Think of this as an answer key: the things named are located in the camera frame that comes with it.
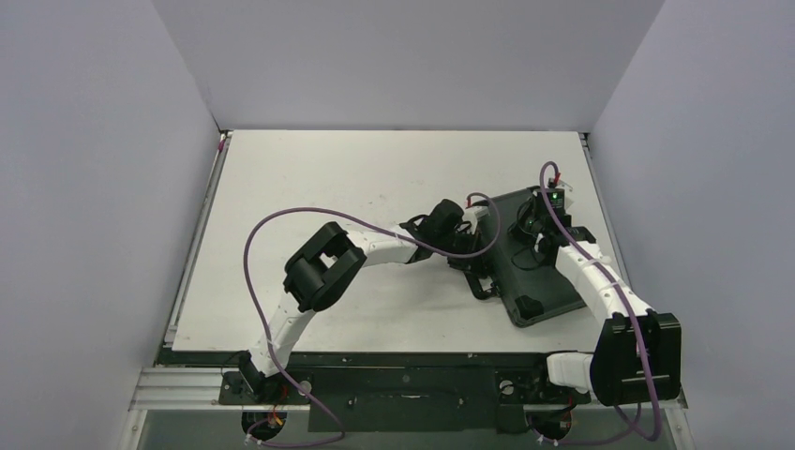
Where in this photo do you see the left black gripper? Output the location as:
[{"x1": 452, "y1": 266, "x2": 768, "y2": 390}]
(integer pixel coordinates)
[{"x1": 435, "y1": 229, "x2": 488, "y2": 278}]

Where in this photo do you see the black poker set case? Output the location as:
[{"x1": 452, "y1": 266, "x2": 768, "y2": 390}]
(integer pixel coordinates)
[{"x1": 463, "y1": 186, "x2": 585, "y2": 328}]

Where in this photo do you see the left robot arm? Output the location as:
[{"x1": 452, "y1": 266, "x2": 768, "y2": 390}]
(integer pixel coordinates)
[{"x1": 238, "y1": 199, "x2": 500, "y2": 403}]

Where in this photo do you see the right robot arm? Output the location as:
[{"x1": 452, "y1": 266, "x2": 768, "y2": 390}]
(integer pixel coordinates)
[{"x1": 509, "y1": 186, "x2": 682, "y2": 406}]

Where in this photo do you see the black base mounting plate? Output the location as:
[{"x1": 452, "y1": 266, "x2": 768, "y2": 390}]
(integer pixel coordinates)
[{"x1": 217, "y1": 352, "x2": 591, "y2": 433}]

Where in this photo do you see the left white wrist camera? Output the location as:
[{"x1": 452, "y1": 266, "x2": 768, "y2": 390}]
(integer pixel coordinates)
[{"x1": 463, "y1": 201, "x2": 490, "y2": 222}]

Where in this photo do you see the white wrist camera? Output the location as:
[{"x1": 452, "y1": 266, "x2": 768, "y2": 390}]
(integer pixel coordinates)
[
  {"x1": 551, "y1": 180, "x2": 574, "y2": 193},
  {"x1": 463, "y1": 201, "x2": 490, "y2": 222}
]

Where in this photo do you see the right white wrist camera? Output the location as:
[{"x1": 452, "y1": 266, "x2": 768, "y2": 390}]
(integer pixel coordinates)
[{"x1": 551, "y1": 180, "x2": 574, "y2": 193}]

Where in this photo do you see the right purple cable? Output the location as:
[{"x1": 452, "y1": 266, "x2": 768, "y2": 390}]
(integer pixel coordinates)
[{"x1": 538, "y1": 161, "x2": 665, "y2": 443}]

